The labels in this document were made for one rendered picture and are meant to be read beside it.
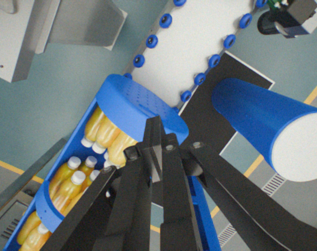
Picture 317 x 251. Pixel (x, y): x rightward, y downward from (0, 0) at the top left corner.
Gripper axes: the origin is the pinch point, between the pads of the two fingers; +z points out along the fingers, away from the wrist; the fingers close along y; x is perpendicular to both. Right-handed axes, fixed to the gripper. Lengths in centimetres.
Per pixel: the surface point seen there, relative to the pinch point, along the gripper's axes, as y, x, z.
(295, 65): 107, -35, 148
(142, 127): -5.8, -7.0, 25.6
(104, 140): -19.2, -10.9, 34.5
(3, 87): -134, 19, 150
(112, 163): -18.6, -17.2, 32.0
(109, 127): -16.2, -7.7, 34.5
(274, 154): 33, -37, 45
